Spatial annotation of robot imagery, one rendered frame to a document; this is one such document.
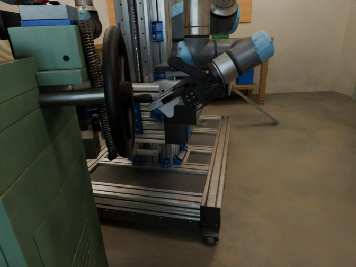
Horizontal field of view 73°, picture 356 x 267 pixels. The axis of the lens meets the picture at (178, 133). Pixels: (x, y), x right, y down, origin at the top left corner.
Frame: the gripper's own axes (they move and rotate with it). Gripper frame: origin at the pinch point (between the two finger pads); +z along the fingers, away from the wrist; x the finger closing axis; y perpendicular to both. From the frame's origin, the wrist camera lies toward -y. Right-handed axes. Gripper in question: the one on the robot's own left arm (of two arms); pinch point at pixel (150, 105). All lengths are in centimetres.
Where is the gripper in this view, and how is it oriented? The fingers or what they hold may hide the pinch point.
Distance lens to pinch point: 68.2
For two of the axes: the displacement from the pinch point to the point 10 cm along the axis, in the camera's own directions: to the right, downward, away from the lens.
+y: 5.2, 7.9, 3.3
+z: -8.5, 5.0, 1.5
